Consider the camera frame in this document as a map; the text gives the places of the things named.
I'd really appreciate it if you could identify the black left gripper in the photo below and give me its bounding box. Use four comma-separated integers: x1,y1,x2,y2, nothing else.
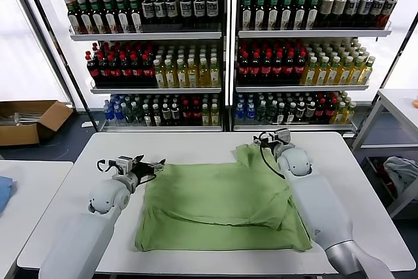
131,154,167,184

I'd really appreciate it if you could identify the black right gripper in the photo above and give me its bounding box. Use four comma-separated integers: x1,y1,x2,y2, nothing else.
262,136,279,150

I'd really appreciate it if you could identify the light green t-shirt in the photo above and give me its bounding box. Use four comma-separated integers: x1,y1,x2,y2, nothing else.
134,143,314,253

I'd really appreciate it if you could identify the small dark green bottle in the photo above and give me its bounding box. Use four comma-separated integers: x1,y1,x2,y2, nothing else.
130,102,142,126
120,103,131,125
256,101,267,123
266,101,277,123

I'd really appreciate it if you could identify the small cola bottle red cap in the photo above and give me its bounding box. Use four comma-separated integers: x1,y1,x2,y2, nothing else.
180,101,191,127
315,99,326,123
325,99,336,123
191,101,201,127

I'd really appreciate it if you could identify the yellow juice bottle green neck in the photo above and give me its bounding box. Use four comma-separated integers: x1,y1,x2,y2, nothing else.
153,59,165,90
325,57,340,87
338,57,353,87
313,57,329,87
300,57,317,87
175,59,187,90
349,57,365,87
164,59,176,90
359,56,376,86
198,59,210,90
186,59,199,90
208,59,221,90

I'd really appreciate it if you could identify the grey metal shelf unit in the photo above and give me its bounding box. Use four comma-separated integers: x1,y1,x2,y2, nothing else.
230,0,413,135
44,0,229,134

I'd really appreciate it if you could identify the white side table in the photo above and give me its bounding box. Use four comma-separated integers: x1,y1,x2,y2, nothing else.
0,160,74,279

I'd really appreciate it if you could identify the dark tea bottle green neck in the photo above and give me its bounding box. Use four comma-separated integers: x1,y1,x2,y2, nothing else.
280,0,293,31
78,0,95,35
90,0,107,35
128,0,144,35
267,0,280,31
240,0,253,31
305,0,320,31
254,0,267,31
103,0,120,35
116,0,131,35
293,0,306,31
67,0,81,35

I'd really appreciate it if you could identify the brown cardboard box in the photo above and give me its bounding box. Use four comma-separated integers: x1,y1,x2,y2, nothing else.
0,100,74,147

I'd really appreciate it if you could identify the grey white cloth pile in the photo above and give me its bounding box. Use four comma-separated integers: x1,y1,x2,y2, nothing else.
382,157,418,197

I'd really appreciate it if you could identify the grey metal rods bundle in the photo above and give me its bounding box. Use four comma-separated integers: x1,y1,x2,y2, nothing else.
0,111,43,126

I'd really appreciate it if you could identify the dark bottle white blue label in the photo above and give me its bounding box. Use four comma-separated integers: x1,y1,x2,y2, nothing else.
153,0,167,27
345,0,359,28
358,0,372,28
381,0,398,29
165,0,178,27
205,0,219,27
370,0,385,29
179,0,193,27
192,0,206,27
141,0,155,27

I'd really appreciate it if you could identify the dark bottle beige label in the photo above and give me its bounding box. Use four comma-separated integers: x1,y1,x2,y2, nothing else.
319,0,334,28
332,0,347,28

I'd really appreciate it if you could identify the blue folded cloth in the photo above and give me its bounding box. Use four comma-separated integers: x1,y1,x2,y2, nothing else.
0,176,17,217

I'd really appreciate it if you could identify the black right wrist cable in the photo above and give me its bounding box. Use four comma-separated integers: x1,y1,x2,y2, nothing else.
253,131,288,180

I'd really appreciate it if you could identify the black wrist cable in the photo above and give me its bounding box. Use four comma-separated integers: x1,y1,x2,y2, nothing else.
253,131,288,180
96,158,118,174

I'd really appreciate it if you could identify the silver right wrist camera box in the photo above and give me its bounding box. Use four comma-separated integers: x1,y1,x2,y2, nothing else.
272,127,292,145

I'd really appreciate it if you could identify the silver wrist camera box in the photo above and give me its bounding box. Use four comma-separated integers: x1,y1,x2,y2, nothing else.
272,127,292,145
116,156,137,174

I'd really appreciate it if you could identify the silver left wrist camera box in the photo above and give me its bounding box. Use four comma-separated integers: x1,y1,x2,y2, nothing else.
116,156,137,174

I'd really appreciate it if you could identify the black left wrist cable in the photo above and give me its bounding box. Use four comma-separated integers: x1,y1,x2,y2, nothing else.
96,158,118,174

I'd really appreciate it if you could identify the black window post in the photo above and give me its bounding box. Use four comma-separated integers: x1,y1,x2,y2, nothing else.
357,14,418,131
17,0,100,131

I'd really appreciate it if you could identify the grey frame white table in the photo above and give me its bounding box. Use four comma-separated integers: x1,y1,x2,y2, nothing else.
351,89,418,220

